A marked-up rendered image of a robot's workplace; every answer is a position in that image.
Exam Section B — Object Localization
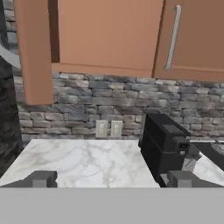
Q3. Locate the black coffee machine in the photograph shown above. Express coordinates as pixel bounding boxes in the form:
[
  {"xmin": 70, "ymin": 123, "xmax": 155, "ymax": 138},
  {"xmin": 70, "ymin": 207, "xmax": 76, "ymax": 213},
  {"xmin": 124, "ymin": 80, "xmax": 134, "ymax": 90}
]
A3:
[{"xmin": 137, "ymin": 113, "xmax": 202, "ymax": 187}]

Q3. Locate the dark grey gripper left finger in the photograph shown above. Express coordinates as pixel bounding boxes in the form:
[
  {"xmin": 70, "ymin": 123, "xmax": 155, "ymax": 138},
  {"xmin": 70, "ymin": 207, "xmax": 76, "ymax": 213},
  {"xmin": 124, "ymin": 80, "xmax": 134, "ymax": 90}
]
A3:
[{"xmin": 0, "ymin": 171, "xmax": 59, "ymax": 188}]

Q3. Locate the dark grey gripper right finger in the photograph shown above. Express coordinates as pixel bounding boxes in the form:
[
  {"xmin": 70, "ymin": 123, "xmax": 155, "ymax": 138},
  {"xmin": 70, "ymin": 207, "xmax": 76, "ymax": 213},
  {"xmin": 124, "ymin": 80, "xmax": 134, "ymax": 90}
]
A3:
[{"xmin": 167, "ymin": 170, "xmax": 224, "ymax": 188}]

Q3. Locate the silver cabinet handle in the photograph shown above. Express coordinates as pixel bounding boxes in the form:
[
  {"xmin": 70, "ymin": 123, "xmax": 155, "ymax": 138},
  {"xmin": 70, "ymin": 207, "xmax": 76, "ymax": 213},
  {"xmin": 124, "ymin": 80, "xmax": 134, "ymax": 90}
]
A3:
[{"xmin": 163, "ymin": 3, "xmax": 182, "ymax": 71}]

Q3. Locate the black hob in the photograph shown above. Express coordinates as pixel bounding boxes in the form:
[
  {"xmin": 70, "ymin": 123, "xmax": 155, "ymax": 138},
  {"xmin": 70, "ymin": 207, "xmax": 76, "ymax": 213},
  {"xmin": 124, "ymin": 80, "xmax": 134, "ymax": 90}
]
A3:
[{"xmin": 190, "ymin": 139, "xmax": 224, "ymax": 172}]

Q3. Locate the brown cabinet door with handle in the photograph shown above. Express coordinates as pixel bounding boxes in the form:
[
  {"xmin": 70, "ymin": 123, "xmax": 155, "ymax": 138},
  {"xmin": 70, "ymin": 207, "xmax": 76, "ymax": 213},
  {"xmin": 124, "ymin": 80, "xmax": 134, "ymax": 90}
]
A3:
[{"xmin": 152, "ymin": 0, "xmax": 224, "ymax": 83}]

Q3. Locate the brown wooden cabinet side panel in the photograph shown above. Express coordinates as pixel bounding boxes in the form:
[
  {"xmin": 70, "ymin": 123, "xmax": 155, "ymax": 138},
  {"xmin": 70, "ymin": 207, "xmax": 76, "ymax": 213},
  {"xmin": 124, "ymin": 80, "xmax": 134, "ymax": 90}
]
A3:
[{"xmin": 13, "ymin": 0, "xmax": 55, "ymax": 106}]

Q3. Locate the white wall switch plate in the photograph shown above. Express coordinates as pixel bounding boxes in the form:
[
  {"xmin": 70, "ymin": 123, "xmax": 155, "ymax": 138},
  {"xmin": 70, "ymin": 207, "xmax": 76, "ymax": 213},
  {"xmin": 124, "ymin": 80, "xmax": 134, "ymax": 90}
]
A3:
[
  {"xmin": 95, "ymin": 119, "xmax": 109, "ymax": 138},
  {"xmin": 109, "ymin": 119, "xmax": 124, "ymax": 138}
]

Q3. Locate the black fridge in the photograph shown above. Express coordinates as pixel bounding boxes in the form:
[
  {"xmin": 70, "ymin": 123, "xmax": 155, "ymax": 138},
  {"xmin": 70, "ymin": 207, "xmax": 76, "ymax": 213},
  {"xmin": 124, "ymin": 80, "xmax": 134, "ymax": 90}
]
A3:
[{"xmin": 0, "ymin": 0, "xmax": 25, "ymax": 179}]

